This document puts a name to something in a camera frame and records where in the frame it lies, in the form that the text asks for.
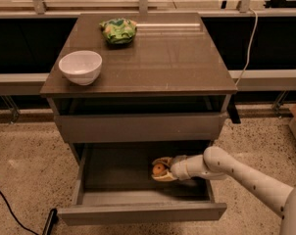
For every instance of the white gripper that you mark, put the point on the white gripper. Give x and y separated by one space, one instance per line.
178 168

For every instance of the orange fruit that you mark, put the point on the orange fruit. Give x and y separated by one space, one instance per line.
158 169

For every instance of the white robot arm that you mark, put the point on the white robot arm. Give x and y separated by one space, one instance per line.
215 164

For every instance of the grey open middle drawer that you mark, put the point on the grey open middle drawer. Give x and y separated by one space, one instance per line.
114 185

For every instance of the grey drawer cabinet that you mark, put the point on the grey drawer cabinet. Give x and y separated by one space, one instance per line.
172 55

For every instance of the grey top drawer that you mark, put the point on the grey top drawer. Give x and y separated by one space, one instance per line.
90 120

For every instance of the white ceramic bowl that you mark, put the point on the white ceramic bowl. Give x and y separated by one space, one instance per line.
81 67

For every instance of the green chip bag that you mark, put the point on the green chip bag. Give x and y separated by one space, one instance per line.
119 30

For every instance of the metal window railing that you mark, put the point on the metal window railing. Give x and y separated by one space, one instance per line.
141 0

